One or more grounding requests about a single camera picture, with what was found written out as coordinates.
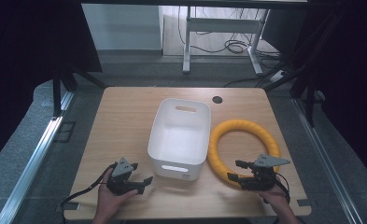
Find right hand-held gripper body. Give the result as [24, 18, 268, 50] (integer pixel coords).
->
[239, 153, 291, 191]

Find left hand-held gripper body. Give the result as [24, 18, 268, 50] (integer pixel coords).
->
[106, 157, 142, 197]

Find yellow foam ring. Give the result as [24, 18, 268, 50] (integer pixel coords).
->
[206, 119, 281, 189]

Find white plastic basket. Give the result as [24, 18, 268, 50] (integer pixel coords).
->
[147, 98, 212, 182]

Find person's right hand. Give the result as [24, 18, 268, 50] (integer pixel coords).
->
[257, 183, 290, 213]

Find person's left hand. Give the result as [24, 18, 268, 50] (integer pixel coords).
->
[96, 181, 139, 219]

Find dark floor hatch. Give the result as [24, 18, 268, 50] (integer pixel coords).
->
[53, 120, 78, 144]

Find white power strip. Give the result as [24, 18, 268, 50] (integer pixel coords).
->
[269, 70, 288, 83]

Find black metal stand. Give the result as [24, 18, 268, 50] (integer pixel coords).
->
[263, 8, 344, 128]
[50, 63, 106, 119]

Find black curtain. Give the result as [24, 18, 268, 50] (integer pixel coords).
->
[305, 0, 367, 188]
[0, 0, 104, 171]

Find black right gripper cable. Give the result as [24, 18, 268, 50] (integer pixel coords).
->
[275, 172, 291, 204]

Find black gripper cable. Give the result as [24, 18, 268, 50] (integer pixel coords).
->
[59, 161, 120, 209]
[275, 172, 291, 204]

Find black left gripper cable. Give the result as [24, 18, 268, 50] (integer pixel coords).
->
[59, 161, 120, 209]

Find aluminium floor rail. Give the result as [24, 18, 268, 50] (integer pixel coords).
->
[0, 91, 75, 224]
[291, 90, 364, 224]

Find black floor cables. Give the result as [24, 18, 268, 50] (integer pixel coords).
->
[176, 6, 282, 89]

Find white metal desk frame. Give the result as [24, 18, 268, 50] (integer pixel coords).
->
[182, 6, 265, 76]

